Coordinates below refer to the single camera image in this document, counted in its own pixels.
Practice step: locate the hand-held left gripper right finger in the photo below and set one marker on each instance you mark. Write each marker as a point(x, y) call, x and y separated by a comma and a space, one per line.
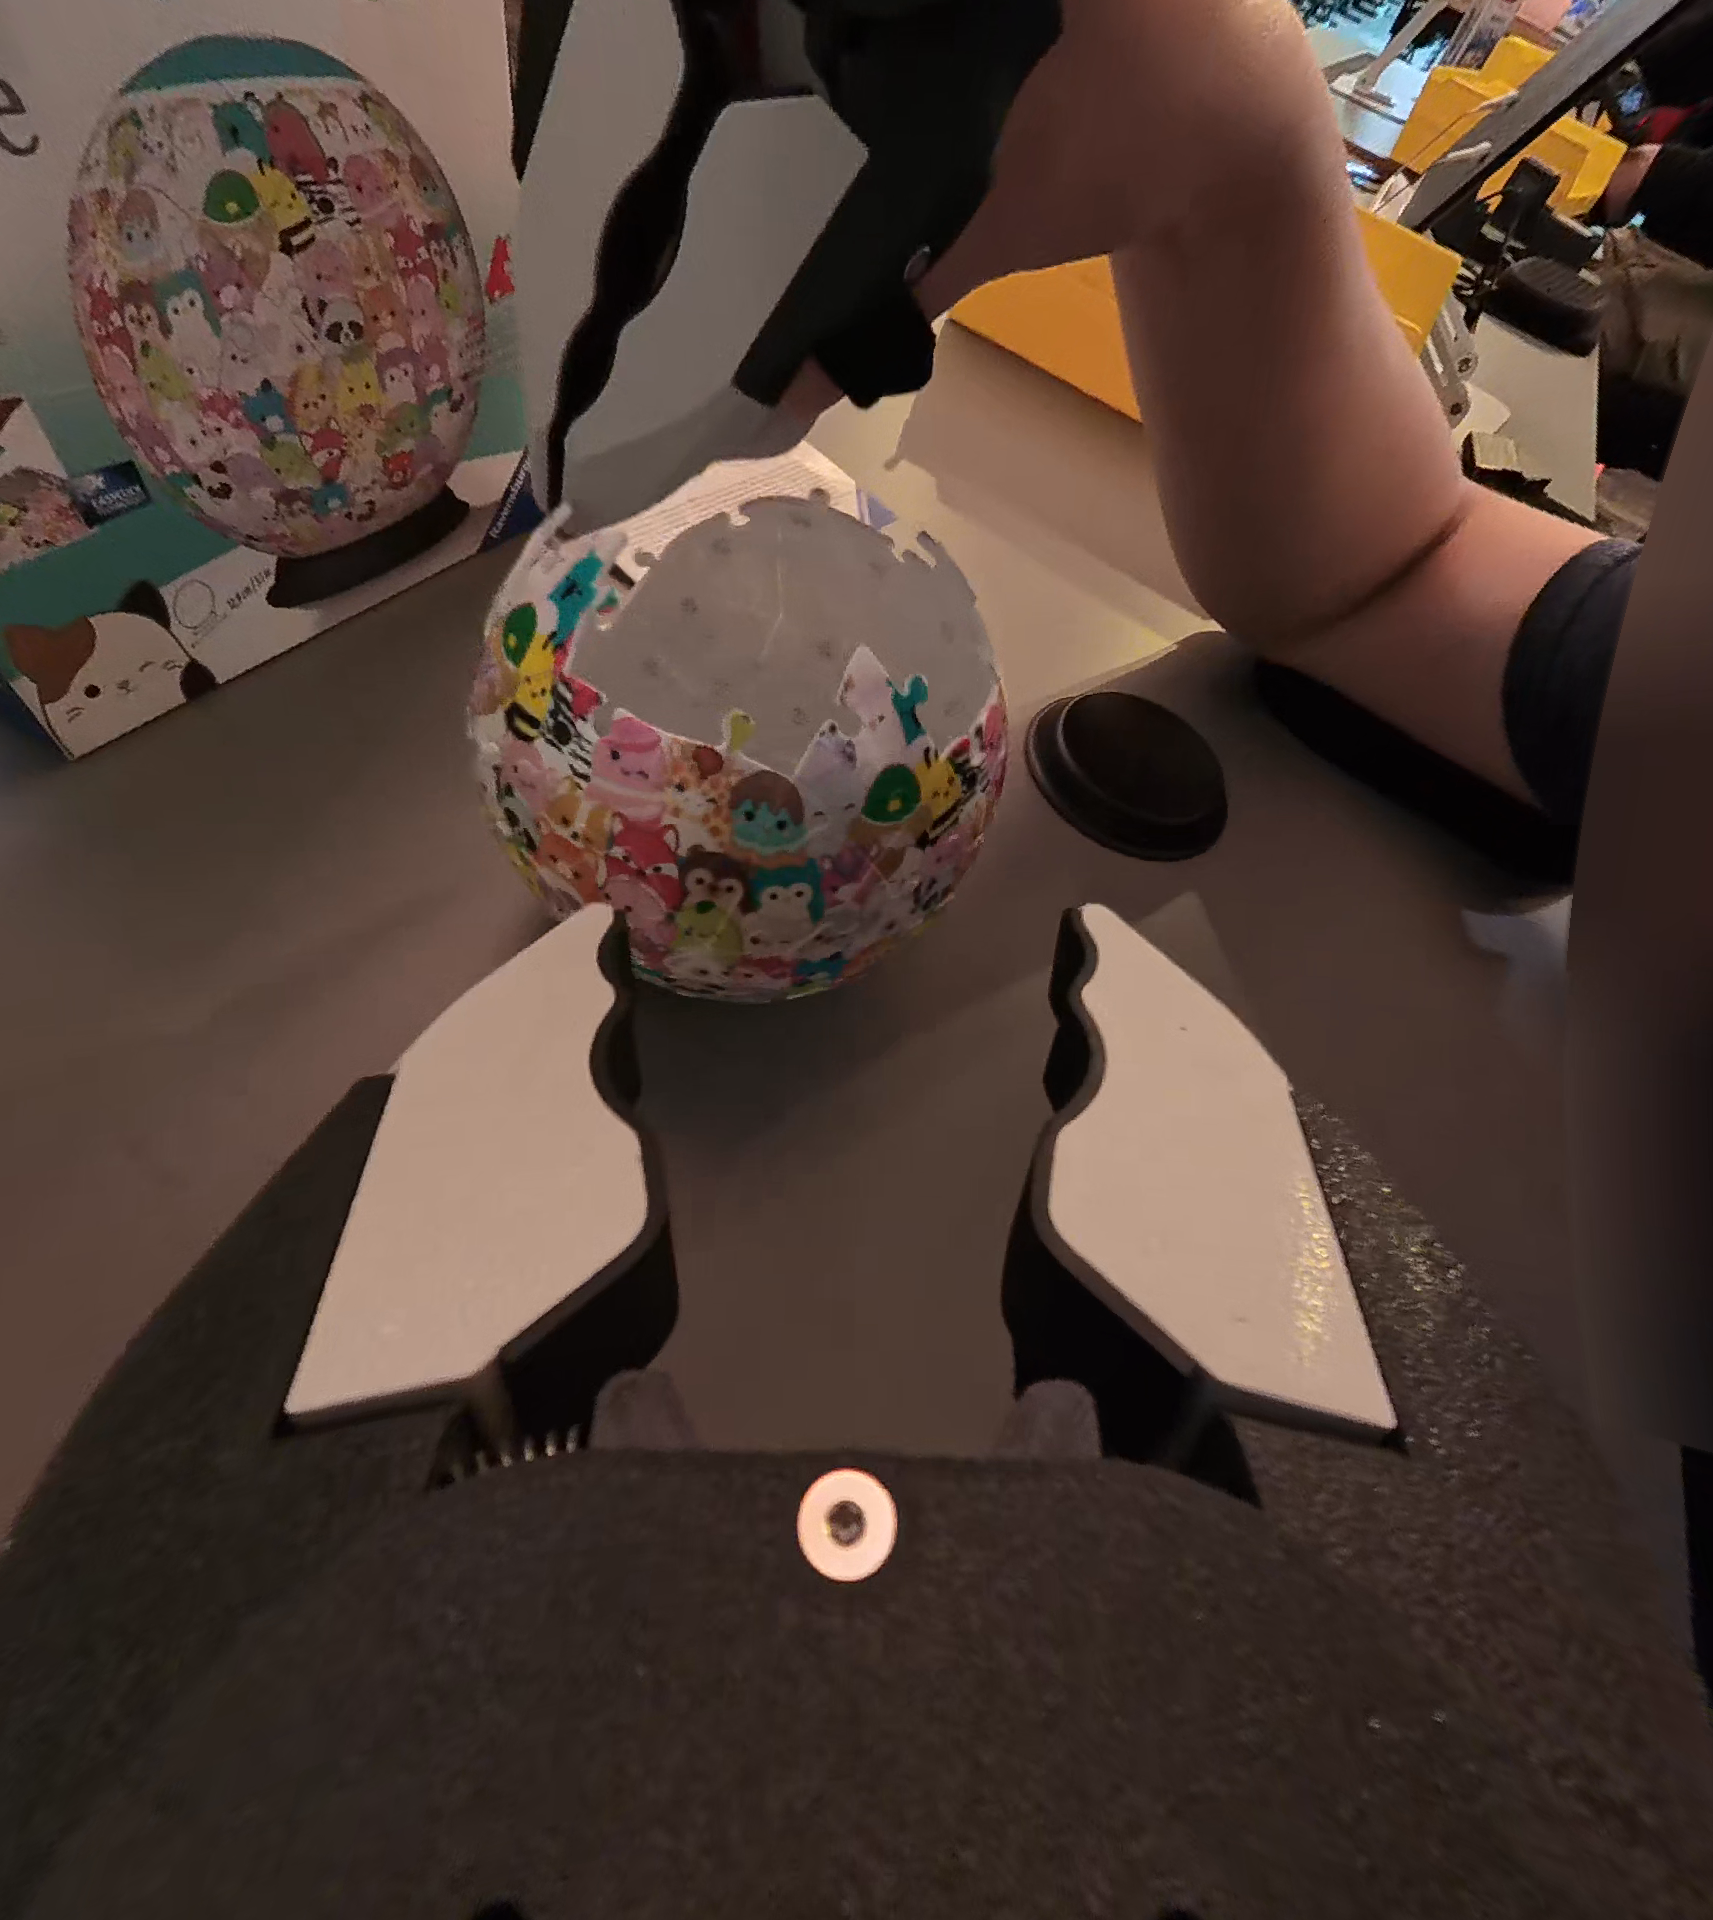
point(1202, 1201)

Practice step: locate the colourful cartoon puzzle ball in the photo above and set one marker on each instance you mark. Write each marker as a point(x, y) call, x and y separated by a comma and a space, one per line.
point(736, 900)

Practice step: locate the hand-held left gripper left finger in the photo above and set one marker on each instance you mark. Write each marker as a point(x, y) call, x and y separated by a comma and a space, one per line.
point(481, 1201)

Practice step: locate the yellow storage bin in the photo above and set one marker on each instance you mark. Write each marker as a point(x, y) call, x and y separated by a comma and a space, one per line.
point(1455, 105)
point(1403, 279)

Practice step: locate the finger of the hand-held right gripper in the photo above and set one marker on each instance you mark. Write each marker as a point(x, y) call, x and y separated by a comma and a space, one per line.
point(570, 151)
point(773, 224)

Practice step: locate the cartoon printed puzzle box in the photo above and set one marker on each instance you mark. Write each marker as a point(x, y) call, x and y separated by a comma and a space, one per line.
point(271, 300)

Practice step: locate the black round desk grommet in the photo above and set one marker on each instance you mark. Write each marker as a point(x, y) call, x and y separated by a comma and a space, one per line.
point(1128, 764)

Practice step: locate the black mesh wrist rest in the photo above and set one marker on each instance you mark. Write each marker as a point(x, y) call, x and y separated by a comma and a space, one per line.
point(1396, 811)

